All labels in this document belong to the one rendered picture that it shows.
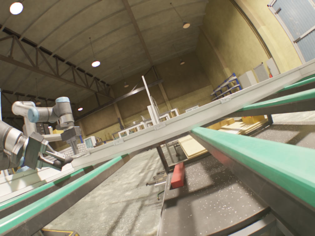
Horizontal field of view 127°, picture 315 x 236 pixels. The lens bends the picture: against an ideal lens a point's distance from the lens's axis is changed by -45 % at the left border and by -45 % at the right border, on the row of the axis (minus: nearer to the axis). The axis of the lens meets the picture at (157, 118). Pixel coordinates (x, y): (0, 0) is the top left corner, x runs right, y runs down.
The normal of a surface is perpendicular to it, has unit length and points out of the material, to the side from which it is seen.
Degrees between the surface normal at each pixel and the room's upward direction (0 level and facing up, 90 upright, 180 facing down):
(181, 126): 90
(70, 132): 90
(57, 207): 90
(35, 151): 117
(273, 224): 90
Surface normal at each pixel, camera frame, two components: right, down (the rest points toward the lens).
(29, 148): 0.44, 0.26
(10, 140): 0.60, -0.19
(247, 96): -0.11, -0.03
